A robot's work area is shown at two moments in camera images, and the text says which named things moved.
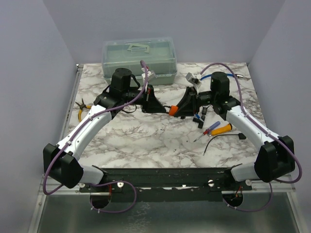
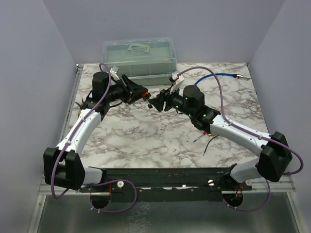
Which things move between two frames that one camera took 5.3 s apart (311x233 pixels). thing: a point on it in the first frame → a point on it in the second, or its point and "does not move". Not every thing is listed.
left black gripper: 151,104 → 132,91
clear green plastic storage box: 158,52 does not move
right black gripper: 190,104 → 164,96
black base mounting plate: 165,184 does not move
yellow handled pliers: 81,106 does not move
